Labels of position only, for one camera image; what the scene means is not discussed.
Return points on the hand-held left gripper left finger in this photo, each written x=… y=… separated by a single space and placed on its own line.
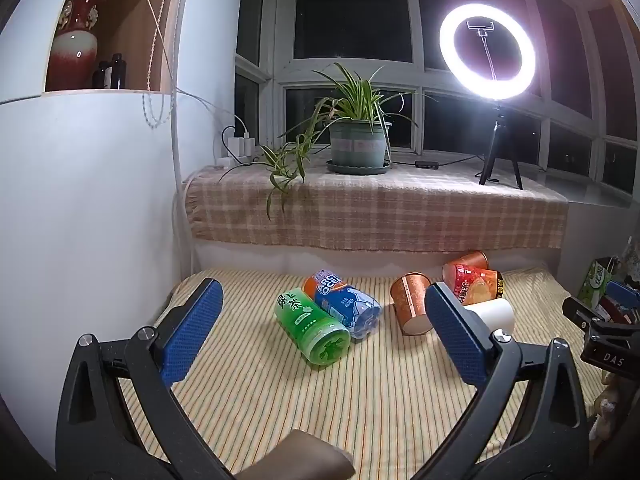
x=192 y=332

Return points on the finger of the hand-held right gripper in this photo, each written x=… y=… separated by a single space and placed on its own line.
x=587 y=314
x=625 y=295

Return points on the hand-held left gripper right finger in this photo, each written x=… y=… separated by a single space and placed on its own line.
x=457 y=340

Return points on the white cup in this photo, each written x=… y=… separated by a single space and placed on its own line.
x=495 y=312

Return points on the red noodle cup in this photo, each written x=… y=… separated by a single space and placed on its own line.
x=470 y=280

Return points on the brown patterned paper cup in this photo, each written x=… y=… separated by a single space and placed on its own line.
x=407 y=300

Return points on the orange paper cup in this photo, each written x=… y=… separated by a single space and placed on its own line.
x=470 y=258

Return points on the blue printed cup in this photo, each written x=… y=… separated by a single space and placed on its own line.
x=350 y=310

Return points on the green printed cup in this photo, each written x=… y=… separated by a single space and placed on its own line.
x=305 y=320

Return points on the green printed box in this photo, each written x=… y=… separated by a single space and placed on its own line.
x=597 y=282

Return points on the striped yellow bedsheet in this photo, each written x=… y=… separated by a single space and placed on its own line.
x=310 y=410

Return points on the plaid cloth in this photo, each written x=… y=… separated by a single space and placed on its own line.
x=380 y=210

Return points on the brown rounded object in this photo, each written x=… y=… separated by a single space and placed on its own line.
x=300 y=457

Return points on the white cabinet with niche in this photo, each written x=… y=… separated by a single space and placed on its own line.
x=85 y=200

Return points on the white power strip with chargers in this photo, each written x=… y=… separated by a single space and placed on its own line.
x=240 y=147

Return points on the green plant saucer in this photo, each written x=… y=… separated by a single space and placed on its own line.
x=357 y=169

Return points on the potted spider plant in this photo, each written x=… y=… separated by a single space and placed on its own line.
x=357 y=142

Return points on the small dark bottle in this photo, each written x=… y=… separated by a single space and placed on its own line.
x=100 y=76

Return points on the red and white vase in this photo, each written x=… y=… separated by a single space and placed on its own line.
x=75 y=50

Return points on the white window frame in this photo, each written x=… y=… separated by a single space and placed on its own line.
x=272 y=50

